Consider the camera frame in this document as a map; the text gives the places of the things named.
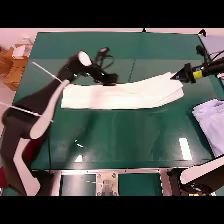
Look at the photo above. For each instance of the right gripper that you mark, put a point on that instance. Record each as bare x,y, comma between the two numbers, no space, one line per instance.
185,73

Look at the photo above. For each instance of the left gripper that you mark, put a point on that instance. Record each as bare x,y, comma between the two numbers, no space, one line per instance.
107,78

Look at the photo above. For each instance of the white shirt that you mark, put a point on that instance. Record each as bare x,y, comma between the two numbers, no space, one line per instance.
123,95

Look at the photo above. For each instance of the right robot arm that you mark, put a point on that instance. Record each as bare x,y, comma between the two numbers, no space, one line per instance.
206,173

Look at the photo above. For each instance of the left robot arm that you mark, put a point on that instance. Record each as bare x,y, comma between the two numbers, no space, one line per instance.
33,100

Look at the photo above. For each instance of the pale blue garment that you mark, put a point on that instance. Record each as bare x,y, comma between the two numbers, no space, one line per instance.
211,123

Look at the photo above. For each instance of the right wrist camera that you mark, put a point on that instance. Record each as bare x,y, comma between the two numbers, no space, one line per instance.
202,53

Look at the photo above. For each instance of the silver frame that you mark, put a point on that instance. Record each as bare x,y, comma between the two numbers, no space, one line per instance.
106,181

